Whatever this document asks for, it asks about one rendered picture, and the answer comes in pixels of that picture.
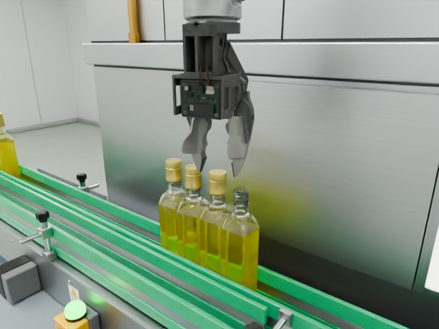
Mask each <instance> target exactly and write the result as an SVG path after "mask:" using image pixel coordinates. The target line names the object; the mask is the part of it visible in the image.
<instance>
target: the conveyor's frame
mask: <svg viewBox="0 0 439 329"><path fill-rule="evenodd" d="M23 238H26V237H25V236H24V235H23V234H21V233H19V232H18V231H17V230H15V229H13V228H12V227H10V226H9V225H7V224H6V223H4V222H3V221H2V220H0V255H1V256H2V257H3V258H4V259H6V260H7V261H10V260H12V259H15V258H17V257H20V256H22V255H24V256H25V257H27V258H28V259H29V260H30V261H32V262H34V263H35V264H36V265H37V268H38V271H39V278H40V282H41V288H42V289H43V290H45V291H46V292H47V293H48V294H49V295H50V296H52V297H53V298H55V299H56V300H57V301H58V302H59V303H61V304H62V305H63V306H65V307H66V305H67V304H68V303H69V302H72V301H74V300H81V301H83V302H84V303H85V304H86V305H88V306H89V307H91V308H92V309H93V310H94V311H96V312H97V313H98V314H99V322H100V327H101V329H164V328H162V327H160V326H159V325H158V324H156V323H155V322H153V321H151V320H150V319H149V318H147V317H145V316H144V315H143V314H141V313H139V312H138V311H137V310H136V309H133V308H132V307H131V306H129V305H127V304H126V303H125V302H123V301H121V300H120V299H119V298H117V297H115V296H114V295H113V294H111V293H109V292H108V291H107V290H105V289H104V288H102V287H100V286H99V285H98V284H96V283H94V282H93V281H92V280H90V279H88V278H87V277H86V276H84V275H83V274H81V273H80V272H78V271H76V270H75V269H74V268H72V267H70V266H69V265H68V264H66V263H64V262H63V261H62V260H60V259H58V258H55V259H54V260H56V261H54V263H51V262H47V261H46V260H44V259H43V257H42V252H43V251H45V249H43V248H42V247H41V246H39V245H37V244H36V243H35V242H33V241H30V242H27V243H24V244H22V245H21V244H20V243H19V241H20V240H21V239H23Z"/></svg>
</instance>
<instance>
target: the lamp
mask: <svg viewBox="0 0 439 329"><path fill-rule="evenodd" d="M86 314H87V310H86V305H85V303H84V302H83V301H81V300H74V301H72V302H69V303H68V304H67V305H66V307H65V320H66V321H67V322H78V321H81V320H82V319H83V318H84V317H85V316H86Z"/></svg>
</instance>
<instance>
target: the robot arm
mask: <svg viewBox="0 0 439 329"><path fill-rule="evenodd" d="M242 1H245V0H183V12H184V20H187V21H188V23H186V24H182V39H183V58H184V73H181V74H173V75H172V95H173V110H174V116H176V115H178V114H182V117H186V118H187V122H188V123H189V127H190V128H189V133H188V135H187V136H186V137H185V138H184V140H183V142H182V146H181V151H182V153H184V154H190V153H191V154H192V157H193V162H194V163H195V166H196V168H197V170H198V172H202V171H203V167H204V164H205V162H206V158H207V156H206V147H207V145H208V142H207V138H206V137H207V134H208V132H209V130H210V129H211V126H212V119H218V120H221V119H229V120H228V122H227V123H226V125H225V126H226V130H227V134H228V135H229V140H228V143H227V156H228V158H229V159H232V160H233V162H232V163H231V165H232V169H233V176H234V177H237V176H238V175H239V173H240V171H241V170H242V167H243V165H244V162H245V159H246V155H247V152H248V147H249V143H250V140H251V136H252V130H253V124H254V118H255V114H254V109H253V104H252V101H251V99H250V91H247V87H248V81H249V80H248V77H247V76H246V73H245V72H244V69H243V68H242V65H241V63H240V61H239V59H238V57H237V55H236V53H235V51H234V49H233V47H232V45H231V43H230V42H227V34H240V23H238V22H237V20H240V19H241V18H242ZM176 86H180V105H178V106H177V105H176ZM234 108H235V109H234ZM233 113H234V115H233Z"/></svg>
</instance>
